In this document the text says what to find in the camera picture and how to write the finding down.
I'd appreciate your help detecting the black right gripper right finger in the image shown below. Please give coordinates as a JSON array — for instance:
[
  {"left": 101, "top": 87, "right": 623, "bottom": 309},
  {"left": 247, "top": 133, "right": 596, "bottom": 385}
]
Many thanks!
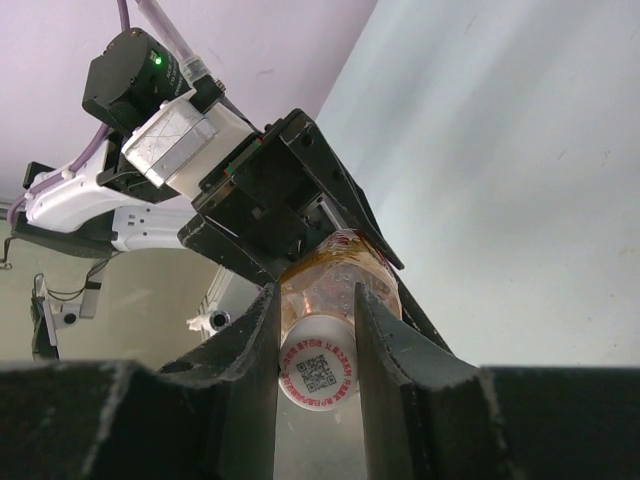
[{"left": 355, "top": 286, "right": 639, "bottom": 479}]

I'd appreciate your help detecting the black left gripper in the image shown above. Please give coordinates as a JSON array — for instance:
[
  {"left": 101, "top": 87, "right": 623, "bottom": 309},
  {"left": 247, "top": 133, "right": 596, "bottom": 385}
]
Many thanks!
[{"left": 177, "top": 112, "right": 451, "bottom": 350}]

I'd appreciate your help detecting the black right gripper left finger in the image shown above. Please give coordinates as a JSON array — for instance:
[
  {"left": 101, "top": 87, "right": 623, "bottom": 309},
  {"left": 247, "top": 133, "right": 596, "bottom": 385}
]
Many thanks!
[{"left": 1, "top": 284, "right": 280, "bottom": 479}]

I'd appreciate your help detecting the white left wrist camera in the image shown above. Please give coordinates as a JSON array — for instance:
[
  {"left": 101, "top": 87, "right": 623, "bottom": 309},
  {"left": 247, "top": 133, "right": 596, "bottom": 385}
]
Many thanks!
[{"left": 121, "top": 95, "right": 254, "bottom": 200}]

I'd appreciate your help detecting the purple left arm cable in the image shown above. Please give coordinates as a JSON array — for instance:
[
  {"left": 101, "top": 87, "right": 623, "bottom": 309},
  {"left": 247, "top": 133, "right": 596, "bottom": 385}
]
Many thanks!
[{"left": 7, "top": 0, "right": 241, "bottom": 224}]

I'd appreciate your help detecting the white tea bottle cap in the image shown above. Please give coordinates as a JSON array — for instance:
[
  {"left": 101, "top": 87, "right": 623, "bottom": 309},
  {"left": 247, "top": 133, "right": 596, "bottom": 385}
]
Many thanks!
[{"left": 279, "top": 314, "right": 359, "bottom": 412}]

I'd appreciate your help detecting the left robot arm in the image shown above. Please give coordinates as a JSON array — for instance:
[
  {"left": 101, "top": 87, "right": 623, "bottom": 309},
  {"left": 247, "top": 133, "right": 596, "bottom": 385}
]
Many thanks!
[{"left": 8, "top": 27, "right": 402, "bottom": 287}]

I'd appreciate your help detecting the amber tea bottle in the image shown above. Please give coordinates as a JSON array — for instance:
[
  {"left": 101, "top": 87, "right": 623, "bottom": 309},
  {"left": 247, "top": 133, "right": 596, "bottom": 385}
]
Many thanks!
[{"left": 279, "top": 229, "right": 402, "bottom": 336}]

